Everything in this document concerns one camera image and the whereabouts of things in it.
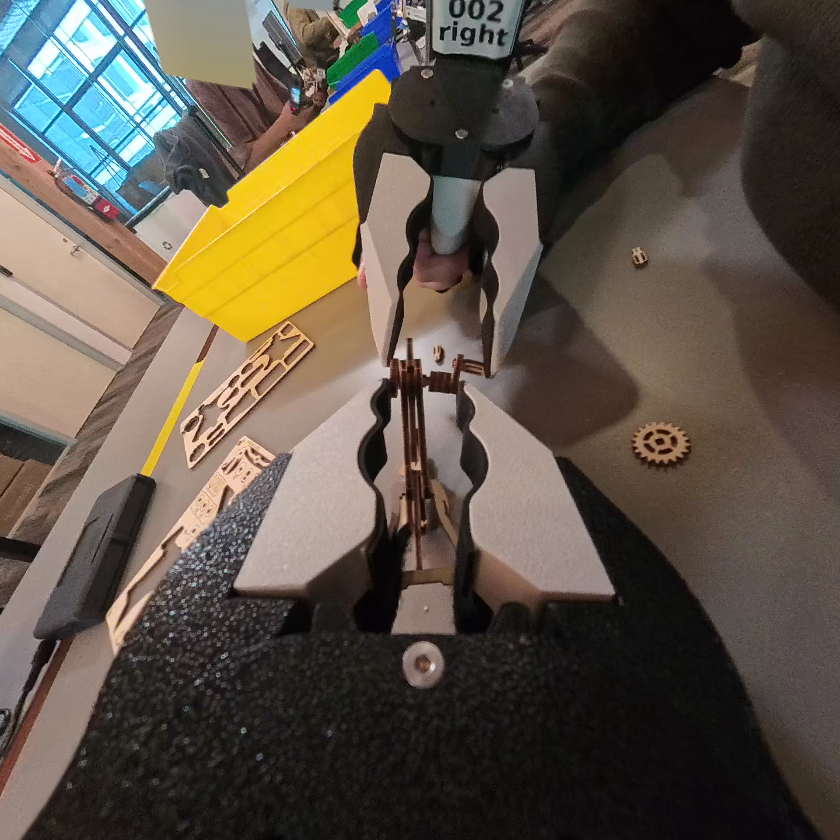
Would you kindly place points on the yellow plastic bin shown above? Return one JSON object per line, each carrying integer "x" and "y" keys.
{"x": 262, "y": 229}

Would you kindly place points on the wooden model frame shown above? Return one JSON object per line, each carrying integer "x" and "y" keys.
{"x": 410, "y": 426}

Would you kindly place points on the blue plastic bin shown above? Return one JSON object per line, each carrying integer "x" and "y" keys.
{"x": 374, "y": 72}
{"x": 384, "y": 19}

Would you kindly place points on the wooden gear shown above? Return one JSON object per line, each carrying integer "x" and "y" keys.
{"x": 646, "y": 433}

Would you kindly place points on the recycling bin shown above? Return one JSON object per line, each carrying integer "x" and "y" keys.
{"x": 170, "y": 229}

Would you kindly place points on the person's right hand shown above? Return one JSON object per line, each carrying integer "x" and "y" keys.
{"x": 439, "y": 272}

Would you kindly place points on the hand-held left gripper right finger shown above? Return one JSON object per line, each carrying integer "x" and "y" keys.
{"x": 538, "y": 531}

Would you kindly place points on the wooden parts sheet curved cutout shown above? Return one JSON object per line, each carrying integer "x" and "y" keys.
{"x": 131, "y": 604}

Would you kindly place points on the large glass window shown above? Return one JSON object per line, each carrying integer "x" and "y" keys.
{"x": 79, "y": 85}

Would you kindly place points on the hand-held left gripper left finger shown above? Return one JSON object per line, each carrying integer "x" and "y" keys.
{"x": 308, "y": 525}

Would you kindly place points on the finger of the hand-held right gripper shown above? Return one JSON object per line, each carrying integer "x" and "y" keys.
{"x": 387, "y": 223}
{"x": 518, "y": 229}

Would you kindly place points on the dark jacket on chair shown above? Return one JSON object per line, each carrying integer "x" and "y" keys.
{"x": 190, "y": 157}

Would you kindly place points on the wooden gear axle assembly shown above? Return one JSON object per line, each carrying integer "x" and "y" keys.
{"x": 443, "y": 382}

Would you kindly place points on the beige door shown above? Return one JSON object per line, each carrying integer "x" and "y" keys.
{"x": 39, "y": 380}
{"x": 52, "y": 275}

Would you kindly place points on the yellow tape stripe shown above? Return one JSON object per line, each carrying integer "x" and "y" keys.
{"x": 170, "y": 420}

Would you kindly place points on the red fire extinguisher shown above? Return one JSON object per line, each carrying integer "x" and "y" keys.
{"x": 95, "y": 200}

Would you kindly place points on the wooden support post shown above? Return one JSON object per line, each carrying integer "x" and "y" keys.
{"x": 79, "y": 223}

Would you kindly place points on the small green plastic bin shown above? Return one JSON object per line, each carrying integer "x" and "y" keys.
{"x": 351, "y": 62}
{"x": 351, "y": 10}

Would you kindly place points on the red sign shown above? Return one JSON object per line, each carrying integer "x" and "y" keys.
{"x": 16, "y": 143}

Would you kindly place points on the stacked cardboard boxes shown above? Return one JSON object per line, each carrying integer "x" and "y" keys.
{"x": 19, "y": 492}

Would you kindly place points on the emptied wooden parts sheet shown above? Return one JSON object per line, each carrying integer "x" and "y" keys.
{"x": 197, "y": 446}

